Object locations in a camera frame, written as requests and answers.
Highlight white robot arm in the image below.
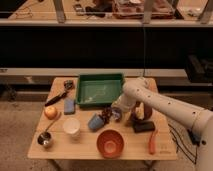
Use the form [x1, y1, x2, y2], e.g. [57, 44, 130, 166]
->
[114, 77, 213, 171]

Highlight green plastic tray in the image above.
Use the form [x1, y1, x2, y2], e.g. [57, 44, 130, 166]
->
[75, 73, 124, 108]

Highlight blue plastic cup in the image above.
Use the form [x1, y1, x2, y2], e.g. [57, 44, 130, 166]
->
[88, 114, 104, 132]

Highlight small dark toy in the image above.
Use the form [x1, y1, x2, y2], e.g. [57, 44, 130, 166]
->
[64, 80, 74, 90]

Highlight blue sponge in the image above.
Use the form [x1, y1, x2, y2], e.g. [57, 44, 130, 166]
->
[64, 98, 75, 115]

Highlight yellow banana piece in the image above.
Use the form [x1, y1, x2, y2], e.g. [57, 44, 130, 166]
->
[136, 105, 144, 120]

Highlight dark red bowl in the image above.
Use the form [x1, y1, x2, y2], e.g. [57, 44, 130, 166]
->
[130, 102, 152, 122]

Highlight black rectangular block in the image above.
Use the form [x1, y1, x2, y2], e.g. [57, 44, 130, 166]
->
[133, 121, 155, 133]

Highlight white paper cup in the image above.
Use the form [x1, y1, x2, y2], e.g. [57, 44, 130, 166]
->
[63, 118, 80, 137]

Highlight orange plastic bowl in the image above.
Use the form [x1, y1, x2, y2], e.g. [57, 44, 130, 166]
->
[96, 130, 124, 159]

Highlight wooden folding table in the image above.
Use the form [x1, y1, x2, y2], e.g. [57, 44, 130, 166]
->
[27, 76, 178, 161]

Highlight orange apple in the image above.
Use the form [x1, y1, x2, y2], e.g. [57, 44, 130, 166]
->
[44, 106, 58, 120]

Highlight orange carrot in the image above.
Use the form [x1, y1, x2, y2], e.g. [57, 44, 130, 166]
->
[148, 130, 158, 155]

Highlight small metal pot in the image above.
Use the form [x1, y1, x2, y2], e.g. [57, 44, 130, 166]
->
[37, 114, 61, 148]

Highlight black pedal box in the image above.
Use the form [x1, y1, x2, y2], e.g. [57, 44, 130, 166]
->
[188, 130, 200, 146]

